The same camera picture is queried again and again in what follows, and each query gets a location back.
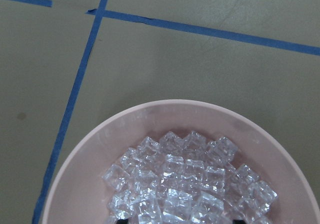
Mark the clear ice cubes pile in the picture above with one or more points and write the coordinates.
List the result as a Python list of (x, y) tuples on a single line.
[(188, 180)]

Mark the pink plastic bowl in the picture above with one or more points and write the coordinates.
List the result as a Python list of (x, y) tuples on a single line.
[(78, 194)]

